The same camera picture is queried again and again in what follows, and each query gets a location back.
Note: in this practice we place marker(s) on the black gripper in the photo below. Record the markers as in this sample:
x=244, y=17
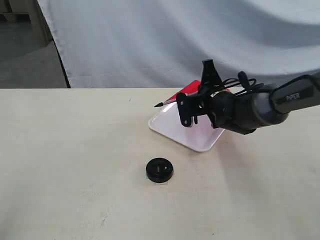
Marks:
x=219, y=108

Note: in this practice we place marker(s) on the red flag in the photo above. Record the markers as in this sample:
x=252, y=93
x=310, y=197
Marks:
x=190, y=89

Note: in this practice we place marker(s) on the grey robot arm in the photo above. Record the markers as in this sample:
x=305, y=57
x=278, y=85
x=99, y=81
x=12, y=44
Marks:
x=242, y=105

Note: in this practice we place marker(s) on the black round flag base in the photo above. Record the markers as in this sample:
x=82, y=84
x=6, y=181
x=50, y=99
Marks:
x=159, y=170

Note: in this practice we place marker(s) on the white plastic tray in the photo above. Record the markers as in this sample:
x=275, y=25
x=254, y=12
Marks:
x=200, y=137

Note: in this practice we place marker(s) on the white backdrop cloth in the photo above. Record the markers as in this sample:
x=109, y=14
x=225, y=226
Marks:
x=162, y=43

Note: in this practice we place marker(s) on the wooden furniture in background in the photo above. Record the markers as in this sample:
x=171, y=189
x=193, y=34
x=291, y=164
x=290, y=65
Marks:
x=12, y=9

